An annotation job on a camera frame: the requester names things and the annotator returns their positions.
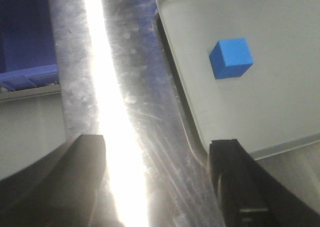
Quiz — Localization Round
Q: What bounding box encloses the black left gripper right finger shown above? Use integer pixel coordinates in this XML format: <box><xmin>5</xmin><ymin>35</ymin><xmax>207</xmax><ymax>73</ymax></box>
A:
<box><xmin>208</xmin><ymin>139</ymin><xmax>320</xmax><ymax>227</ymax></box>

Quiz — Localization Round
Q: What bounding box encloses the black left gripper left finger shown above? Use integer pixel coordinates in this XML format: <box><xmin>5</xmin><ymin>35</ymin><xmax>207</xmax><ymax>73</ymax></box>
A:
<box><xmin>0</xmin><ymin>134</ymin><xmax>106</xmax><ymax>227</ymax></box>

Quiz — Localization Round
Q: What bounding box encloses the blue cube block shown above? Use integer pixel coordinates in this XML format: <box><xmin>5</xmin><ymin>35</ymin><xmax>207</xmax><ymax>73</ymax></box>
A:
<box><xmin>209</xmin><ymin>38</ymin><xmax>254</xmax><ymax>80</ymax></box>

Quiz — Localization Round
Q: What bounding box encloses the blue bin lower shelf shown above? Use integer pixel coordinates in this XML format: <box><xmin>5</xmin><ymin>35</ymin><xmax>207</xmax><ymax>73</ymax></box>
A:
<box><xmin>0</xmin><ymin>0</ymin><xmax>59</xmax><ymax>91</ymax></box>

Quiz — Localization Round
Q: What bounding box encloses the grey metal tray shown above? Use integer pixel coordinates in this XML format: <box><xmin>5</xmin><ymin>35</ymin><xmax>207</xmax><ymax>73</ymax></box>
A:
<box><xmin>156</xmin><ymin>0</ymin><xmax>320</xmax><ymax>159</ymax></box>

